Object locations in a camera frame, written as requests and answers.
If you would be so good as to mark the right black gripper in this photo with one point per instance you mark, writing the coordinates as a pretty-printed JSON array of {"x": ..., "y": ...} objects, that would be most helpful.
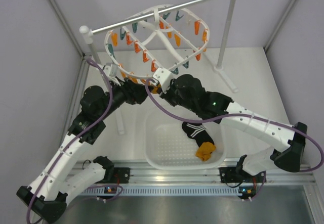
[{"x": 167, "y": 95}]

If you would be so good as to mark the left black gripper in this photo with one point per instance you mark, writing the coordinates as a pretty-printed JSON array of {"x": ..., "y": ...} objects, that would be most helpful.
[{"x": 134, "y": 92}]

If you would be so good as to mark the mustard yellow sock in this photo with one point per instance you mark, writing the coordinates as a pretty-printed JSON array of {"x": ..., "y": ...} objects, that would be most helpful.
[
  {"x": 205, "y": 150},
  {"x": 155, "y": 89}
]

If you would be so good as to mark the black striped sock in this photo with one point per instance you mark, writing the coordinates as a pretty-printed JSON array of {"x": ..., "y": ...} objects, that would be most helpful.
[{"x": 197, "y": 132}]

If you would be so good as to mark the white oval clip hanger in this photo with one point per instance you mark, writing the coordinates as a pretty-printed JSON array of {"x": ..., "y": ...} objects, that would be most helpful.
[{"x": 144, "y": 32}]

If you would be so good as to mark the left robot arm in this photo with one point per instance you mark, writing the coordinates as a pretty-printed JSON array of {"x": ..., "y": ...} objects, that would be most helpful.
[{"x": 52, "y": 191}]

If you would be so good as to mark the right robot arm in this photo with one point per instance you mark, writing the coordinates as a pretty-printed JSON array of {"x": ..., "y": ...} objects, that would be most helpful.
[{"x": 286, "y": 141}]

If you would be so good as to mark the teal clothes peg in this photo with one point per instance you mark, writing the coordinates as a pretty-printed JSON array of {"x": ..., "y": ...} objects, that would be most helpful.
[
  {"x": 186, "y": 65},
  {"x": 175, "y": 71}
]

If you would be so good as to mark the orange clothes peg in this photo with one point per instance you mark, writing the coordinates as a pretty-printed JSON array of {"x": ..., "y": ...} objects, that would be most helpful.
[
  {"x": 153, "y": 66},
  {"x": 198, "y": 56},
  {"x": 145, "y": 57}
]

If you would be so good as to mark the white laundry basket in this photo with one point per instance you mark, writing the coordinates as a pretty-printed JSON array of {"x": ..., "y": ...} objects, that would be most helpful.
[{"x": 167, "y": 147}]

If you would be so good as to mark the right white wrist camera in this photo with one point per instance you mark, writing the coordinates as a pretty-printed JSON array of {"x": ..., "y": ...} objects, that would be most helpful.
[{"x": 164, "y": 77}]

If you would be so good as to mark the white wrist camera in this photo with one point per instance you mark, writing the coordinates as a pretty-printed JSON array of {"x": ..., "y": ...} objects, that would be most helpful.
[
  {"x": 164, "y": 77},
  {"x": 110, "y": 71}
]

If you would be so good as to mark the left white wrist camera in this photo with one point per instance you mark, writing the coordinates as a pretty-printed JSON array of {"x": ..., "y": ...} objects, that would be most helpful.
[{"x": 110, "y": 71}]

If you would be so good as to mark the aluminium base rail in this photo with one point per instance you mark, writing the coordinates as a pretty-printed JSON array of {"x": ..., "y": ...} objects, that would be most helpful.
[{"x": 141, "y": 179}]

